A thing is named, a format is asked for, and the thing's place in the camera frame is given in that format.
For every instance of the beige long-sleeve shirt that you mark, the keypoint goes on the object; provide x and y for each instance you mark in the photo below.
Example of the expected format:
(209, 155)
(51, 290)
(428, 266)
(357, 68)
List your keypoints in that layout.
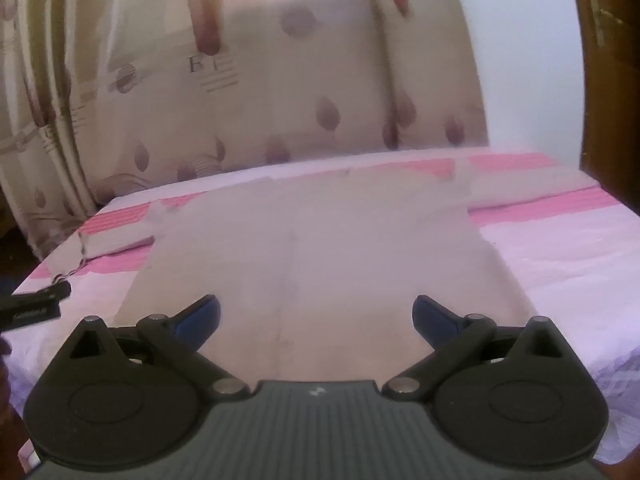
(320, 260)

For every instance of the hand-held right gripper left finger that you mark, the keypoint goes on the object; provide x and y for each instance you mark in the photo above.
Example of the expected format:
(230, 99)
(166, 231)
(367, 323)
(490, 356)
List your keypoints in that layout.
(196, 321)

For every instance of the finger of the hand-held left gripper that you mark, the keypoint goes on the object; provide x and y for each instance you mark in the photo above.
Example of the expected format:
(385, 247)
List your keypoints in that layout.
(59, 289)

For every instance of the brass door latch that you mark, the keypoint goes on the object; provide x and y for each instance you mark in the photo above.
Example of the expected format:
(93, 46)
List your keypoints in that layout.
(605, 20)

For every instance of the beige patterned curtain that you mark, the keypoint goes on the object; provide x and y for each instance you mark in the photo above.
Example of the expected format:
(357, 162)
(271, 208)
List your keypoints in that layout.
(250, 85)

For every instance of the pink checked bed sheet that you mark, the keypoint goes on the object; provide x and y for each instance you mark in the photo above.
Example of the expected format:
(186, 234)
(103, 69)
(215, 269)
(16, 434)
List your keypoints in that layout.
(560, 270)

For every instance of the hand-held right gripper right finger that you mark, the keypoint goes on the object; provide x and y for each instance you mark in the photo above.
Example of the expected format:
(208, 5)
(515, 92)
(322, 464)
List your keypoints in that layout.
(434, 321)

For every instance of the brown wooden door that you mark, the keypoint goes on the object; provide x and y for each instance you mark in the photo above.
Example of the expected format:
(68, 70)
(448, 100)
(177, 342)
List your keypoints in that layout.
(612, 110)

